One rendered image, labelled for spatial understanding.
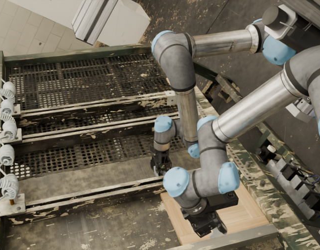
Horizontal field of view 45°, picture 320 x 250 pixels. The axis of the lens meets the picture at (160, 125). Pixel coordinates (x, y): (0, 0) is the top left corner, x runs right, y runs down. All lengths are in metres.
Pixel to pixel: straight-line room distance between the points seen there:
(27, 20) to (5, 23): 0.34
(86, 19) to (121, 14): 4.40
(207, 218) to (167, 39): 0.67
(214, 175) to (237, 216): 0.80
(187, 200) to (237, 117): 0.26
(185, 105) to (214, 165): 0.48
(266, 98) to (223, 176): 0.23
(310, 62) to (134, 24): 4.65
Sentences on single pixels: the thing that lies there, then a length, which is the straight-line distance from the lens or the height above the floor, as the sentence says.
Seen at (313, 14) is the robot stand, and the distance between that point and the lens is 1.04.
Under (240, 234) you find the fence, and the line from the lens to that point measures 1.69.
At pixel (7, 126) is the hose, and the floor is 1.89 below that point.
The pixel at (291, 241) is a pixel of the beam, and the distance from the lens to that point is 1.72.
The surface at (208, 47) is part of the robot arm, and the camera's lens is 1.50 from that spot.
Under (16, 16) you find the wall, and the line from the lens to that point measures 6.68.
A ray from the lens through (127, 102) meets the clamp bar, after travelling 2.34.
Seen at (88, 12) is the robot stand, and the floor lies 2.03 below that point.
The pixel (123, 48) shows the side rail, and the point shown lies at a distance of 3.05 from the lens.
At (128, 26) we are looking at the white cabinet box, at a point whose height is 0.25.
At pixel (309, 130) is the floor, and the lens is 2.89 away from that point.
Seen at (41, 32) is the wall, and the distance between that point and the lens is 6.79.
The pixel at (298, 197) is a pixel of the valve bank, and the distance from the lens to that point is 1.91.
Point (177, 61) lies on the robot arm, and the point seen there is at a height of 1.59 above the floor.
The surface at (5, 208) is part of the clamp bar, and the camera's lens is 1.73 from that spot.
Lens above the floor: 2.28
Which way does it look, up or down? 32 degrees down
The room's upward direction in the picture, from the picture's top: 71 degrees counter-clockwise
